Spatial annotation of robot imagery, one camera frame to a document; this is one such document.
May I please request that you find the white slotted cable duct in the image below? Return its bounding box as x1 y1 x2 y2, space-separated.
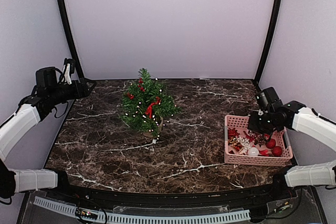
33 196 251 223

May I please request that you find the pink plastic basket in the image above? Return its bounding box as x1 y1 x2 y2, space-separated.
224 115 293 166

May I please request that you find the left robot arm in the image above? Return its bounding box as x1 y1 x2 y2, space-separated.
1 63 97 204

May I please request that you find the brown pine cone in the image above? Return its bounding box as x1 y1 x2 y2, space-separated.
255 135 266 145

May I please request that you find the small green christmas tree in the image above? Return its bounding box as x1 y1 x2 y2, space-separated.
120 68 182 139

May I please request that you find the red bow ornament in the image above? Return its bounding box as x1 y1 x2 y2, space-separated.
126 93 134 100

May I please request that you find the red glitter ball left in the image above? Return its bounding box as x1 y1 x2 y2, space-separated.
266 138 276 149

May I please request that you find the black front table rail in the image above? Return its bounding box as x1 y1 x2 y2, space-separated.
45 172 299 210

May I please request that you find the red glitter ball right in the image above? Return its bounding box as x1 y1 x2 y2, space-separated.
271 146 282 157

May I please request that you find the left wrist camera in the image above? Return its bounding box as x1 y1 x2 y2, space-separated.
59 58 76 84

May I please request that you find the white ball ornament lower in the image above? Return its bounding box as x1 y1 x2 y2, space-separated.
247 147 259 156

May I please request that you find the fairy light string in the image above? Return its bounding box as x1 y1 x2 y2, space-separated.
123 77 175 145

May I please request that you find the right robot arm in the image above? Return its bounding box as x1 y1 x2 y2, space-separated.
248 87 335 200

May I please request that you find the red glitter ball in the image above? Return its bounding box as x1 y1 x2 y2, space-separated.
266 138 276 149
271 146 282 157

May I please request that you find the white snowflake ornament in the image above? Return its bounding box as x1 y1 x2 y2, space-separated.
239 136 250 147

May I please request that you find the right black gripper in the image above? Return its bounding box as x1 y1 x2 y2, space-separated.
248 111 276 135

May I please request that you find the red berry sprig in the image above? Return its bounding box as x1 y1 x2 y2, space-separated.
138 78 145 92

